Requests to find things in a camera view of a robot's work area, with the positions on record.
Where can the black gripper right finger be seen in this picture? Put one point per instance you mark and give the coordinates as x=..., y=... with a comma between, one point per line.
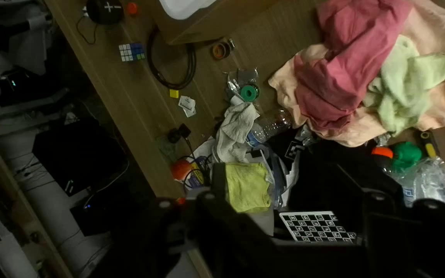
x=404, y=241

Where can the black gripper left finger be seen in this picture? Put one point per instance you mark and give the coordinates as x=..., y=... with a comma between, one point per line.
x=234, y=246

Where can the light green shirt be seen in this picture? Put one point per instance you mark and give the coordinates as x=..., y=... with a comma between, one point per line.
x=401, y=92

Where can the pink shirt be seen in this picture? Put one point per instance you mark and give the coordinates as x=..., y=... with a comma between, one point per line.
x=359, y=36

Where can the peach shirt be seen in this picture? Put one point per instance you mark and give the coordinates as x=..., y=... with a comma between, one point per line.
x=425, y=27

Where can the red round object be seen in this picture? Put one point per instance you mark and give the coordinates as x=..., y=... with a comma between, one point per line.
x=181, y=170

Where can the yellow-green cloth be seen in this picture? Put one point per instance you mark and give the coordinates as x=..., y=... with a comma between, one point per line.
x=248, y=187

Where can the white cloth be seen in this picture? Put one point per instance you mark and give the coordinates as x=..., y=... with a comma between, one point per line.
x=232, y=135

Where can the checkered calibration board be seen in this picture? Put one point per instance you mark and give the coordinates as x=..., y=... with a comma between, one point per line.
x=316, y=227

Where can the clear plastic bottle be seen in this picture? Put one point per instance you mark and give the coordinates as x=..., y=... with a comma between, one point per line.
x=269, y=126

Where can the small yellow block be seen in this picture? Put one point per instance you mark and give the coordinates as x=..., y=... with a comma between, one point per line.
x=174, y=93

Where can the green bottle cap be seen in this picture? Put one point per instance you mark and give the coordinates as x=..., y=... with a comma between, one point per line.
x=249, y=93

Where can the brown tape roll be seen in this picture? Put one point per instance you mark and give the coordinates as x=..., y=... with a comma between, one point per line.
x=221, y=50

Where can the rubik's cube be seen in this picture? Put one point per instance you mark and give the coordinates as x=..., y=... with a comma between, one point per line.
x=132, y=51

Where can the black round speaker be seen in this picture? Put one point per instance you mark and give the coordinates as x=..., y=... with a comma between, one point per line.
x=106, y=11

